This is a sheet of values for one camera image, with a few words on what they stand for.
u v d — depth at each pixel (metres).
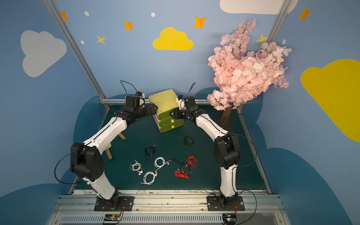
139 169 0.86
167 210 0.74
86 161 0.46
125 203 0.75
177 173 0.85
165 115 0.89
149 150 0.96
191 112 0.73
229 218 0.73
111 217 0.72
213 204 0.75
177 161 0.88
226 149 0.52
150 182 0.80
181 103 0.80
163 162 0.89
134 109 0.68
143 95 0.81
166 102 0.94
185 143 0.98
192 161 0.89
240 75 0.63
